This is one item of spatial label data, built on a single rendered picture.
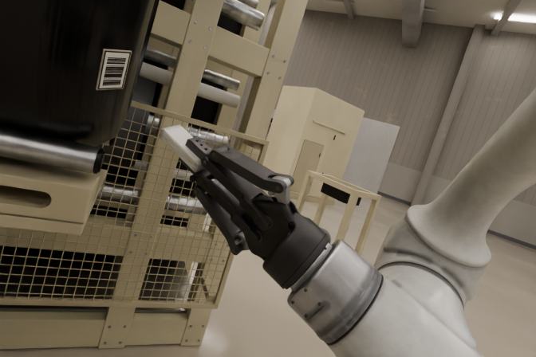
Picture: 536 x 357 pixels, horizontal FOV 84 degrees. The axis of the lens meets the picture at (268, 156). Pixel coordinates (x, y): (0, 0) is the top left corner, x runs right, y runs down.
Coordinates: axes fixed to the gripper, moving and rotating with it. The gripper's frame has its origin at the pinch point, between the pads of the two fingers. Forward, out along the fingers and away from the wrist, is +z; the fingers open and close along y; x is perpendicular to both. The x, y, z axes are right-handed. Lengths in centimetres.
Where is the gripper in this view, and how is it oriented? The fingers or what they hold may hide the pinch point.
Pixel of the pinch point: (187, 147)
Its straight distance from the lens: 38.7
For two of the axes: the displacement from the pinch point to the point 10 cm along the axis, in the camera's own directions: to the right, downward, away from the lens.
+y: -4.5, 7.3, 5.2
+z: -7.3, -6.4, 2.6
